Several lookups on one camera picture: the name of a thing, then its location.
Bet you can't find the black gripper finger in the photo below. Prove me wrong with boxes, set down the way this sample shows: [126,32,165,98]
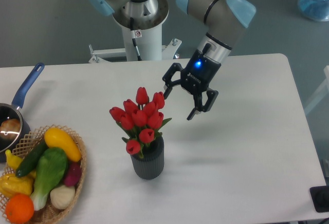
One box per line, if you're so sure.
[186,88,220,121]
[162,63,183,99]

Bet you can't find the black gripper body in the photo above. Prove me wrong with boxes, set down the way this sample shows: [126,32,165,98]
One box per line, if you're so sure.
[180,50,221,96]

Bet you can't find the red tulip bouquet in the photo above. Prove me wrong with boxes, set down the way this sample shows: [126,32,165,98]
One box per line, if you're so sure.
[109,87,172,159]

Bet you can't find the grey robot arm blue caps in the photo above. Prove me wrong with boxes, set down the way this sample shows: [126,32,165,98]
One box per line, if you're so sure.
[89,0,256,119]

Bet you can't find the dark grey ribbed vase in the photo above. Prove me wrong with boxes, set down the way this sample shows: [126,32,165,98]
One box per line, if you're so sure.
[131,136,165,180]

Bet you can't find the yellow squash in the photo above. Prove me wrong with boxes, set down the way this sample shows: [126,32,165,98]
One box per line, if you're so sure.
[44,127,82,162]

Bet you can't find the purple red radish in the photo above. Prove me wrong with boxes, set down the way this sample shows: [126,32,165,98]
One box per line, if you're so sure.
[63,162,82,186]

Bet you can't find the black device at edge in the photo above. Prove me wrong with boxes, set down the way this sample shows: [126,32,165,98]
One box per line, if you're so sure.
[309,185,328,213]

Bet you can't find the green bok choy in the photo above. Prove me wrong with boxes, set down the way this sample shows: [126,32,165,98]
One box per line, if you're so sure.
[30,147,68,211]

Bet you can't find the dark green cucumber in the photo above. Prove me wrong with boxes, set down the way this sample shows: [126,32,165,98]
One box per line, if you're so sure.
[15,140,48,178]

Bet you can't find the woven wicker basket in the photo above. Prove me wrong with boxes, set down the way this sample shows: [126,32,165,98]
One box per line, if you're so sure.
[1,125,86,223]

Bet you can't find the white garlic bulb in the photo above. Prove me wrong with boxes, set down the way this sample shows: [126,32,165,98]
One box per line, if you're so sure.
[50,184,75,210]

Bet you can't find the brown bread roll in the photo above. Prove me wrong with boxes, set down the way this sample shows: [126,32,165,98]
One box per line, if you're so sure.
[1,119,21,141]

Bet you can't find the small yellow banana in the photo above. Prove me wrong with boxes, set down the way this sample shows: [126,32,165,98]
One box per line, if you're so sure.
[5,150,23,171]

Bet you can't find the yellow bumpy gourd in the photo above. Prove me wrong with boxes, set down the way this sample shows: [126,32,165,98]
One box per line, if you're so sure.
[1,173,34,198]

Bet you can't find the orange fruit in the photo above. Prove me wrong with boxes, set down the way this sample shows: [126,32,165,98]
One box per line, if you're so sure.
[5,194,34,223]

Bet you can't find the black cable on pedestal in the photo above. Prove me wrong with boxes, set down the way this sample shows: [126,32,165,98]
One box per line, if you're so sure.
[130,17,142,61]

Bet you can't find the white frame at right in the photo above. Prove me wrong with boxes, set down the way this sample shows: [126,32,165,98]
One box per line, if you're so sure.
[304,65,328,116]

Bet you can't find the blue handled saucepan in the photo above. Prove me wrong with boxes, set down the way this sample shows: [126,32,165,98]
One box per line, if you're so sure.
[1,63,45,163]

